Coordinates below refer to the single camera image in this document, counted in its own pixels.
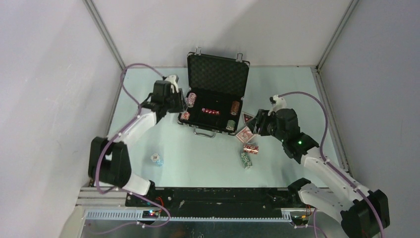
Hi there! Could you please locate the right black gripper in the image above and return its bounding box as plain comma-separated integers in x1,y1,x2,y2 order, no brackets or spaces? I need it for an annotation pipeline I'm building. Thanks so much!
246,109,286,143

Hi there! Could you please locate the red white chip stack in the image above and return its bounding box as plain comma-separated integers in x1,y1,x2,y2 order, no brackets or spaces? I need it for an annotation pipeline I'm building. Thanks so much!
243,144,259,154
180,112,191,121

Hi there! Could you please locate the black poker set case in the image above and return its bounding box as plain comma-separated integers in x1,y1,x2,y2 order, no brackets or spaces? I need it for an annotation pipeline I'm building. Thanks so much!
177,47,251,138

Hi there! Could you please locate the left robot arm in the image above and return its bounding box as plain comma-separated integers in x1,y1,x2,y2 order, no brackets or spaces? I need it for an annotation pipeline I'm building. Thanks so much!
88,75,187,207

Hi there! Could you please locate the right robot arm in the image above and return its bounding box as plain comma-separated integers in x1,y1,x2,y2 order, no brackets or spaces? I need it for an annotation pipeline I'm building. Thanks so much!
249,109,390,238

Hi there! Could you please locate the pink white chip stack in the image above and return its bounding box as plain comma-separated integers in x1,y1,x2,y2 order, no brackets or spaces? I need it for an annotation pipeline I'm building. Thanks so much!
187,92,197,108

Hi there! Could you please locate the red playing card deck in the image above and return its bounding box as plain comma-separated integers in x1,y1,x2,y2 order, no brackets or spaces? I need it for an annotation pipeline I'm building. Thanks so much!
235,126,256,144

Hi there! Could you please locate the orange brown chip stack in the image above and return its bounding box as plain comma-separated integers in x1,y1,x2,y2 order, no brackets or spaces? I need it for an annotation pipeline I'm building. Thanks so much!
230,101,240,116

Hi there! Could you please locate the row of red dice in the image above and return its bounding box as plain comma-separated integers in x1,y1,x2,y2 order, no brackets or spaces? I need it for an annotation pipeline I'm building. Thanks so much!
202,108,220,116

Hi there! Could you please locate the white green chip stack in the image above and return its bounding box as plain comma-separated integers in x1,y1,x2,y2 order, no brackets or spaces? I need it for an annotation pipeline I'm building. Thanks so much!
226,120,236,131

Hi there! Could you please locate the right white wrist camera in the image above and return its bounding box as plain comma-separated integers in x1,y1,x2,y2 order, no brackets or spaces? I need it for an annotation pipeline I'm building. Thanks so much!
268,95,287,116

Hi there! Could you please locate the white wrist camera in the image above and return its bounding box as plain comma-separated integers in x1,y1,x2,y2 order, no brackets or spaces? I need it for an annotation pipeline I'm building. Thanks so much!
164,74,179,93
268,95,287,116

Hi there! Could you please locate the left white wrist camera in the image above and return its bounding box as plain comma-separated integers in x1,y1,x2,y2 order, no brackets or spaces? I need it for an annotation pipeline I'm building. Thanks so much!
164,74,179,93

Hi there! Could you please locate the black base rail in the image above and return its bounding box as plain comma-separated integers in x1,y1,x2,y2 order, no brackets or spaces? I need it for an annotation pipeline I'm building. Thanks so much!
125,187,315,219

